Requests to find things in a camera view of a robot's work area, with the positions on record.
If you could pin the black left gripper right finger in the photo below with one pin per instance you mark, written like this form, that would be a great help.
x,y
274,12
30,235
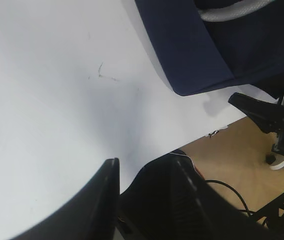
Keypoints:
x,y
169,200

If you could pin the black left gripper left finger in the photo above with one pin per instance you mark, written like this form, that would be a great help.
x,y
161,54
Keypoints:
x,y
89,215

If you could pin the navy blue lunch bag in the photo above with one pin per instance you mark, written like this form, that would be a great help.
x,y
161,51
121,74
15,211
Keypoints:
x,y
198,56

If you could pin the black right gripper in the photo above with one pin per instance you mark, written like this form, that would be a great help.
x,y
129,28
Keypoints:
x,y
269,117

